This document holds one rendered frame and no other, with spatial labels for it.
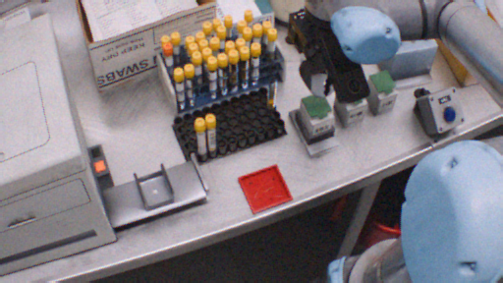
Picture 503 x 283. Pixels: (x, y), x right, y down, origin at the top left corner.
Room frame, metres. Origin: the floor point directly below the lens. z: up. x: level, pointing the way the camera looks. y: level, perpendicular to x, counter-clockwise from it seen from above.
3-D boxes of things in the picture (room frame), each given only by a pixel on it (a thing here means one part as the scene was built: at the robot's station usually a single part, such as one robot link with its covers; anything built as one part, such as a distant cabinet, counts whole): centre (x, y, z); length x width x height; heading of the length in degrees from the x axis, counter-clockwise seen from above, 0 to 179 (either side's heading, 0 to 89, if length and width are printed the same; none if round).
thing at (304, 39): (0.63, -0.10, 1.14); 0.09 x 0.08 x 0.12; 24
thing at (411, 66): (0.76, -0.29, 0.92); 0.10 x 0.07 x 0.10; 109
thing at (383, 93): (0.68, -0.23, 0.91); 0.05 x 0.04 x 0.07; 24
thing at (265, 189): (0.51, -0.02, 0.88); 0.07 x 0.07 x 0.01; 24
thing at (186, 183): (0.46, 0.17, 0.92); 0.21 x 0.07 x 0.05; 114
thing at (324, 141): (0.62, -0.10, 0.89); 0.09 x 0.05 x 0.04; 24
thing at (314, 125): (0.62, -0.10, 0.92); 0.05 x 0.04 x 0.06; 24
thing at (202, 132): (0.61, 0.04, 0.93); 0.17 x 0.09 x 0.11; 115
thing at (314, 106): (0.62, -0.10, 0.95); 0.05 x 0.04 x 0.01; 24
